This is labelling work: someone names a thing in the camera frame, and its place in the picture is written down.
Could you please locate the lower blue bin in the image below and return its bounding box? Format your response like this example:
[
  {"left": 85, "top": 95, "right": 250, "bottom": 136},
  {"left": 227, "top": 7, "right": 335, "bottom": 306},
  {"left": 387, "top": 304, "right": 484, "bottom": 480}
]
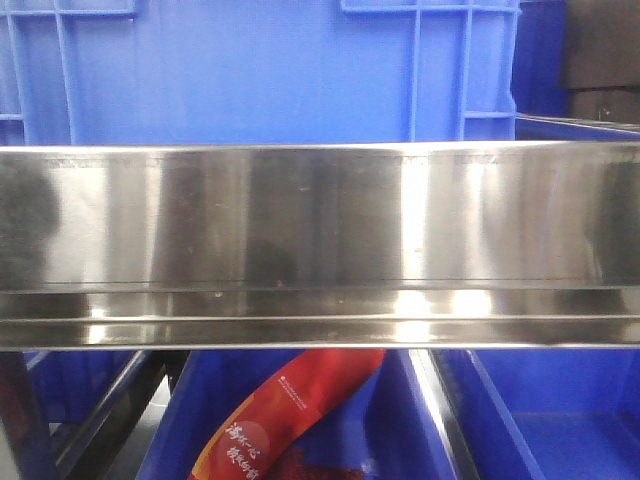
[{"left": 138, "top": 348, "right": 461, "bottom": 479}]

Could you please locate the blue bin right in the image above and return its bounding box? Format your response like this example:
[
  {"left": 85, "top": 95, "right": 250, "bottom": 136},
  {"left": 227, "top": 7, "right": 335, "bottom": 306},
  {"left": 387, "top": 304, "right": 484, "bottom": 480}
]
[{"left": 512, "top": 1, "right": 639, "bottom": 141}]

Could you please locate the large blue bin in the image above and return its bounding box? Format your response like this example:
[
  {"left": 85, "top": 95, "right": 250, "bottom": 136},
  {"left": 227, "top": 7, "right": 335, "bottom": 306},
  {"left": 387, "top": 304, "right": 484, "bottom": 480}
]
[{"left": 1, "top": 1, "right": 521, "bottom": 146}]

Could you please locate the red snack bag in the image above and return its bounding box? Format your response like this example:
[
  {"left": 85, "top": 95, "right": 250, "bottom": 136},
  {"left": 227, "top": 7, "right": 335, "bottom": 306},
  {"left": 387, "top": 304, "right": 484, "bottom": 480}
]
[{"left": 189, "top": 348, "right": 386, "bottom": 479}]

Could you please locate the lower blue tray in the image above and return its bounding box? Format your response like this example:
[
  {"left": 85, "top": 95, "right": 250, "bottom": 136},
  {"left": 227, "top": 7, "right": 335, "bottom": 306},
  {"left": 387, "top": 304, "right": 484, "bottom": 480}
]
[{"left": 437, "top": 349, "right": 639, "bottom": 479}]

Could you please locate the steel conveyor rail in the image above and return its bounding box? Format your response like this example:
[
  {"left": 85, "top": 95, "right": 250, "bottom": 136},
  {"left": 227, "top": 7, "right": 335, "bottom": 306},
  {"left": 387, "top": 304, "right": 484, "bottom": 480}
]
[{"left": 1, "top": 141, "right": 639, "bottom": 350}]

